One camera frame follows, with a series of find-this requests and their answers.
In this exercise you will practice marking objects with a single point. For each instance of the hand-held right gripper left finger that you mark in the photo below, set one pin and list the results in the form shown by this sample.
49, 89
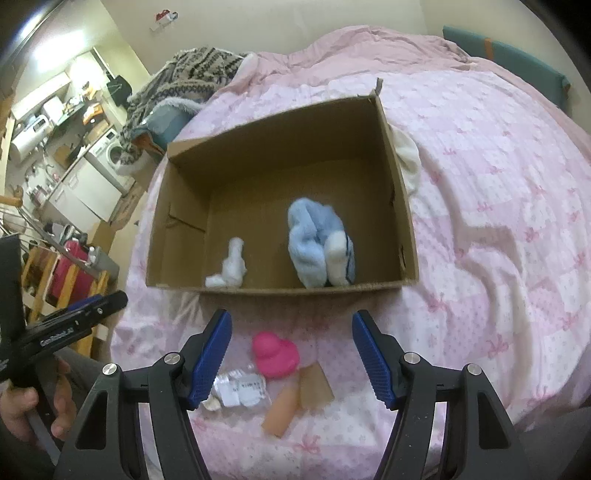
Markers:
210, 364

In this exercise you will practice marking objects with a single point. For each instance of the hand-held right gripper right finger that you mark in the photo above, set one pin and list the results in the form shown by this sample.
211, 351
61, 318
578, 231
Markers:
371, 364

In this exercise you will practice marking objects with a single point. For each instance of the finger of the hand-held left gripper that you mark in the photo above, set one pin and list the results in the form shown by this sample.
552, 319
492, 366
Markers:
99, 307

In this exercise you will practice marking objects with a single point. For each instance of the pink rubber duck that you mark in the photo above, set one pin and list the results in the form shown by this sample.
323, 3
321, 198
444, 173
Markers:
274, 355

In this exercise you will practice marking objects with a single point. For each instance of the cardboard box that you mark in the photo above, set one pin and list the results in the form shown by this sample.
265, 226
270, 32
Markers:
295, 203

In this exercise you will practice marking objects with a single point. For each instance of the person's left hand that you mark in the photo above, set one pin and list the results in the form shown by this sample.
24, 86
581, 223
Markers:
32, 406

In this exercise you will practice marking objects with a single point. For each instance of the clear plastic packet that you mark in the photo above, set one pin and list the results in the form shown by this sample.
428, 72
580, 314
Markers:
238, 390

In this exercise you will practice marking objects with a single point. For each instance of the red cloth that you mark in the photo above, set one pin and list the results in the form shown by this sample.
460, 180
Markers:
69, 272

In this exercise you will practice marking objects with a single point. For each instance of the wooden drying rack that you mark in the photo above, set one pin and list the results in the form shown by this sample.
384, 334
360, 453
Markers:
51, 272

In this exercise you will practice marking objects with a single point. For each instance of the brown paper piece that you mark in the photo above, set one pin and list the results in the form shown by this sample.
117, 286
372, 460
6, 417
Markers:
316, 387

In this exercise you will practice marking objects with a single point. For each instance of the tan rubber tube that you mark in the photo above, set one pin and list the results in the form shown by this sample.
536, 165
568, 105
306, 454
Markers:
281, 413

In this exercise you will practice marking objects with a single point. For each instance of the small white plush toy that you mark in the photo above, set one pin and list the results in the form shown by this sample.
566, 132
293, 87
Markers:
228, 267

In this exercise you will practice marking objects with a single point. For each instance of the light blue fluffy sock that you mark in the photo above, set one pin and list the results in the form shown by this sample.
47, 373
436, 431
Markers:
318, 247

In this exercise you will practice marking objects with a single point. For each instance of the white washing machine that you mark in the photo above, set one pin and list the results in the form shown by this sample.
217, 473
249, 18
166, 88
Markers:
111, 152

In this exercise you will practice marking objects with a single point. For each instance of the pink patterned blanket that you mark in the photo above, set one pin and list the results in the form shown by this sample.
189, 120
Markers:
461, 207

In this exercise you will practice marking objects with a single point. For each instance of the white fluffy sock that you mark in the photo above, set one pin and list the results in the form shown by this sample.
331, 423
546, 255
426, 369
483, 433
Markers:
408, 159

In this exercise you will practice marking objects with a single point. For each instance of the grey patterned knit blanket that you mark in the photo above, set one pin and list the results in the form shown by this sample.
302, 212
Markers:
180, 87

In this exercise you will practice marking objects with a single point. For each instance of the teal headboard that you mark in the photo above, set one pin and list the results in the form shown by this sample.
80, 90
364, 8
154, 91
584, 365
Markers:
512, 60

